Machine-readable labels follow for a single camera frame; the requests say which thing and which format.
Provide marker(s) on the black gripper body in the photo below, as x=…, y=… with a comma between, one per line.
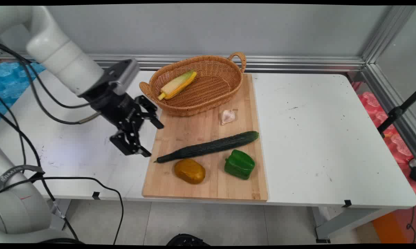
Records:
x=116, y=109

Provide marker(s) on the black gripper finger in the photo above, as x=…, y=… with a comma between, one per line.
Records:
x=151, y=111
x=129, y=143

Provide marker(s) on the yellow corn cob with husk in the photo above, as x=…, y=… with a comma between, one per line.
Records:
x=178, y=84

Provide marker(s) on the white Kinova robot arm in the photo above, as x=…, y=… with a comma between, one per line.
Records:
x=62, y=58

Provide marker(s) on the woven wicker basket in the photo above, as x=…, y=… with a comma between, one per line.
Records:
x=211, y=91

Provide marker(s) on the yellow-brown potato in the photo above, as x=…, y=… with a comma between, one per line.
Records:
x=190, y=171

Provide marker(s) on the dark green cucumber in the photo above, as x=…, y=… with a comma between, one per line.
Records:
x=211, y=146

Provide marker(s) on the white garlic bulb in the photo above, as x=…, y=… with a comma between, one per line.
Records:
x=228, y=116

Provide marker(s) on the bamboo cutting board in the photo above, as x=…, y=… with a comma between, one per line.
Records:
x=208, y=186

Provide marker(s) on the grey metal table leg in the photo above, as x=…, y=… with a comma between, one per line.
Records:
x=349, y=221
x=59, y=212

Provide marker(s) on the green bell pepper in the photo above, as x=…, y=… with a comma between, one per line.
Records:
x=240, y=165

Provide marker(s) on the blue bubble wrap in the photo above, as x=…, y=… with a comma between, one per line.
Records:
x=10, y=83

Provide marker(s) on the black round object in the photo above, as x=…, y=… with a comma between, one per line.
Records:
x=187, y=239

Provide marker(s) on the black tripod stand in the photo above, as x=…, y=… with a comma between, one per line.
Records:
x=396, y=112

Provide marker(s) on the pink bubble wrap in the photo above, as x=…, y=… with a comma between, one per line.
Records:
x=399, y=145

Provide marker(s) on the orange floor sheet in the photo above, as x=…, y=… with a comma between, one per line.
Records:
x=394, y=228

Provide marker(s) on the black power adapter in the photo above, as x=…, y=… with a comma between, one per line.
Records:
x=414, y=173

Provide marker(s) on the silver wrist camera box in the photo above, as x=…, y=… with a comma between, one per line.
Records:
x=124, y=74

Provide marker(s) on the long horizontal aluminium frame rail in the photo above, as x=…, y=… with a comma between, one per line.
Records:
x=297, y=63

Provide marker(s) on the short side aluminium frame rail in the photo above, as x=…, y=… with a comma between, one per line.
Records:
x=391, y=103

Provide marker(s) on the upright aluminium frame post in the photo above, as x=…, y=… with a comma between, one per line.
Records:
x=387, y=33

